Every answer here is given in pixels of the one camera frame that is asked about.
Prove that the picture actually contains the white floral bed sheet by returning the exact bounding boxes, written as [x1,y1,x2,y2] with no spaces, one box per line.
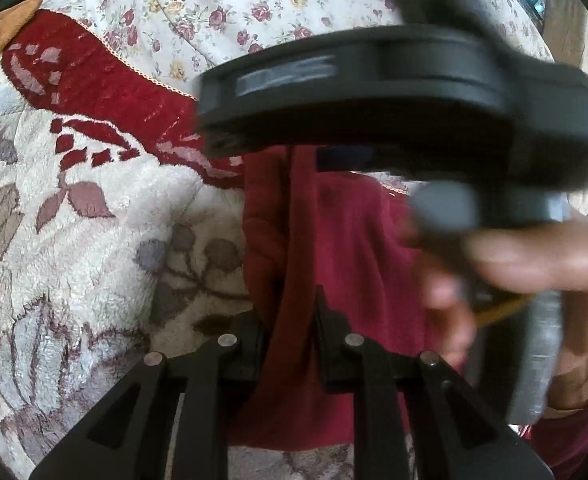
[39,0,550,196]

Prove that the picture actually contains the dark red small garment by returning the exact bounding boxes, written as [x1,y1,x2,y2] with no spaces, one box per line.
[241,144,480,453]

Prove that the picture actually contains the person's right hand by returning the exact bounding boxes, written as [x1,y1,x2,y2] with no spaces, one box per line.
[408,219,588,412]

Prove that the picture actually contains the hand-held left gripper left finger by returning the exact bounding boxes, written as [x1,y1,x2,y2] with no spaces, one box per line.
[29,310,268,480]

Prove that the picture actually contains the orange cloth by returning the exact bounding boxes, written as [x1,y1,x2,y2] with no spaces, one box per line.
[0,0,43,81]

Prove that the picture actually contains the wooden furniture panel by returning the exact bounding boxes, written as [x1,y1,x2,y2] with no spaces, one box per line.
[543,0,588,73]

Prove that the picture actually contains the plush floral blanket red border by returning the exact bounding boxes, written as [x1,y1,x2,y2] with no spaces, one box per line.
[0,10,525,480]

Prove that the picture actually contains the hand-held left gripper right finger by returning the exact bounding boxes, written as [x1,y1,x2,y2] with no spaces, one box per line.
[315,285,555,480]

